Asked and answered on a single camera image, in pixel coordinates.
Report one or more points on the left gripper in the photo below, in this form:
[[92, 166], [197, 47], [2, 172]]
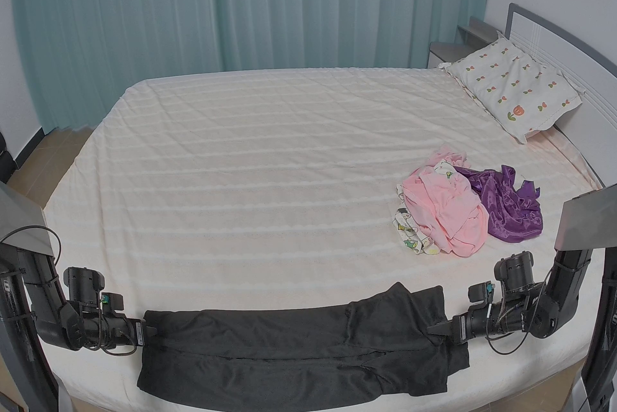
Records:
[[123, 330]]

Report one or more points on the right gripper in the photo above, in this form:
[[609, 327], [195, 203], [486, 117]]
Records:
[[477, 323]]

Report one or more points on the black T-shirt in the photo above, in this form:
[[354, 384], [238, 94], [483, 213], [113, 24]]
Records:
[[289, 352]]

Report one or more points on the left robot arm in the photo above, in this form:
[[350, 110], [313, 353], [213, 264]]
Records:
[[48, 294]]

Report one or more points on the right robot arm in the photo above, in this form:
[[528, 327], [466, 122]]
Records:
[[564, 294]]

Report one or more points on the white printed garment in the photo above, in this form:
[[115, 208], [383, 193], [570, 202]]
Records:
[[409, 231]]

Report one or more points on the pink garment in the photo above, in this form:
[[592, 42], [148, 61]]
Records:
[[453, 217]]

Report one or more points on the purple garment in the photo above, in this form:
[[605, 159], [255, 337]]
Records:
[[511, 212]]

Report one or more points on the black chair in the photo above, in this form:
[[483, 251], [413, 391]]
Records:
[[5, 159]]

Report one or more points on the bed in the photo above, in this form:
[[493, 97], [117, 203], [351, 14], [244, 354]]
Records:
[[265, 169]]

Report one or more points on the white printed pillow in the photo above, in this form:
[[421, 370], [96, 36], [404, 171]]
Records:
[[515, 87]]

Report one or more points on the grey bedside table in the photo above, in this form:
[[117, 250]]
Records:
[[446, 53]]

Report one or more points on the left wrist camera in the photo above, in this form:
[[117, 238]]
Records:
[[112, 302]]

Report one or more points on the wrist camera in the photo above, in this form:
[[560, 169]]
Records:
[[481, 293], [112, 302]]

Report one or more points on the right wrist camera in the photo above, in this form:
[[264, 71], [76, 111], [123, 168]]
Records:
[[481, 293]]

